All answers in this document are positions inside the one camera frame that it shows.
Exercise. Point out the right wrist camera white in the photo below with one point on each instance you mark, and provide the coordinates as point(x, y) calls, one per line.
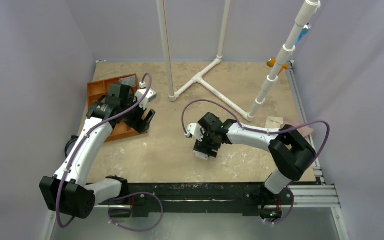
point(194, 130)

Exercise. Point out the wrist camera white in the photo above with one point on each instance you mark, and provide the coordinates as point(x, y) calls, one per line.
point(194, 130)
point(145, 95)

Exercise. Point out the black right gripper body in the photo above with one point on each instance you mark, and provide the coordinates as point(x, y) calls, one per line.
point(206, 145)

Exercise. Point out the white PVC angled pole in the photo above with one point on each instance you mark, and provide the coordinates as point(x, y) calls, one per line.
point(308, 9)

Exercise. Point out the white PVC pipe frame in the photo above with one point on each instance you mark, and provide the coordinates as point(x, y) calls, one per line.
point(202, 41)

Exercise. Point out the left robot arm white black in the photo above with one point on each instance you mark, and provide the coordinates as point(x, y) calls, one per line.
point(67, 191)

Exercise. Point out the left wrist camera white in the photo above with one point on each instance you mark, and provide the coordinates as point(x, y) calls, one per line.
point(145, 95)

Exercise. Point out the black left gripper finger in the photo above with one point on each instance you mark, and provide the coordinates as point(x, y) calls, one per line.
point(148, 119)
point(141, 127)

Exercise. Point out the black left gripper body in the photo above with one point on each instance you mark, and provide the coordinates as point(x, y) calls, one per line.
point(135, 117)

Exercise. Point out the grey folded cloth in tray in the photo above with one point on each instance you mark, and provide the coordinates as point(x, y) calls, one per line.
point(130, 80)

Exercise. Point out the navy blue underwear white trim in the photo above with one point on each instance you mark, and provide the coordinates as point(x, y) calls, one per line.
point(204, 151)

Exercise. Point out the aluminium extrusion frame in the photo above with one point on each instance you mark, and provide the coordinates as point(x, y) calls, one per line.
point(165, 155)

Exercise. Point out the pink cloth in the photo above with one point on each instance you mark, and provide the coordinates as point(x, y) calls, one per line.
point(305, 131)

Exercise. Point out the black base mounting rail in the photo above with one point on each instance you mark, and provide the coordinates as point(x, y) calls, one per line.
point(246, 198)

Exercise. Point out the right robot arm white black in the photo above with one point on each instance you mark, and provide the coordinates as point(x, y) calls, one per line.
point(290, 151)

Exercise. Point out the orange compartment tray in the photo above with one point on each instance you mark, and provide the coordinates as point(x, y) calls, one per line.
point(107, 98)

